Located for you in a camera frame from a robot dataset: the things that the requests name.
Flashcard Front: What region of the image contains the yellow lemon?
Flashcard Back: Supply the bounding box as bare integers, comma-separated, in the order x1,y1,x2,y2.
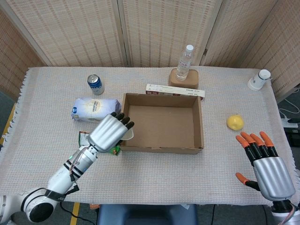
226,113,245,131

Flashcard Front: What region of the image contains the brown wooden coaster block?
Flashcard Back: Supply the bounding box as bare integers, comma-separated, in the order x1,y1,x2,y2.
168,68,200,90

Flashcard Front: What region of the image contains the woven pale tablecloth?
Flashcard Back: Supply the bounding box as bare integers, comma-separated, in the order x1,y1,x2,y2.
0,67,296,207

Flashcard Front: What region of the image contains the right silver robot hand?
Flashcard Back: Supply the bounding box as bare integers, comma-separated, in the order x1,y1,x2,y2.
235,131,296,202

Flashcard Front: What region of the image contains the pale blue tissue pack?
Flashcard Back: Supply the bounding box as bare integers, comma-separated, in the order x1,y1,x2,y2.
71,97,122,123

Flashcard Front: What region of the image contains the white power strip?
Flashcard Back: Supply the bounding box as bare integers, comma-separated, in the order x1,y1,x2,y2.
281,118,300,129

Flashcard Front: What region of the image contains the long white carton box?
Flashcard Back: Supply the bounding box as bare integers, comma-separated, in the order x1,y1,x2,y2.
145,83,206,102

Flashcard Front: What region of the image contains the woven folding screen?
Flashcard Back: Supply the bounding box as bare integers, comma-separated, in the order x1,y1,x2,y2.
0,0,300,104

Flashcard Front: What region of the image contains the clear plastic water bottle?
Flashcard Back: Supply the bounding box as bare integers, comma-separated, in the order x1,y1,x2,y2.
175,44,195,82

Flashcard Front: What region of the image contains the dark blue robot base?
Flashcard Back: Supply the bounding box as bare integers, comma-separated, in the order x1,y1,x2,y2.
96,203,199,225

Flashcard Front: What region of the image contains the white paper cup blue stripe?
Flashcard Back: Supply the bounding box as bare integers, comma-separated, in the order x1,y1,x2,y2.
121,127,135,141

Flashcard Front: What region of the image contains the green snack packet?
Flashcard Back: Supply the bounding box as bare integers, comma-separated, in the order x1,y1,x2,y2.
78,130,121,156

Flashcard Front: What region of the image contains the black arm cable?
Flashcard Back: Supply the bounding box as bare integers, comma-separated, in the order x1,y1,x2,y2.
60,184,80,218

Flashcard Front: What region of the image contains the white power cable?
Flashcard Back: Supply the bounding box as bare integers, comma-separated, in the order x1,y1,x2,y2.
278,86,300,122

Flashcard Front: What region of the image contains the blue soda can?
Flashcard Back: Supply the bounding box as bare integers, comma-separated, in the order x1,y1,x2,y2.
87,74,105,96

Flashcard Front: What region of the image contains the open brown cardboard box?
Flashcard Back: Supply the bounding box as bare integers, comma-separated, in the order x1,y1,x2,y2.
118,92,204,155

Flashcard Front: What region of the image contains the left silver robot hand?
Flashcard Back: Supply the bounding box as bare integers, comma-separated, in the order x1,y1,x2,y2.
88,112,135,153

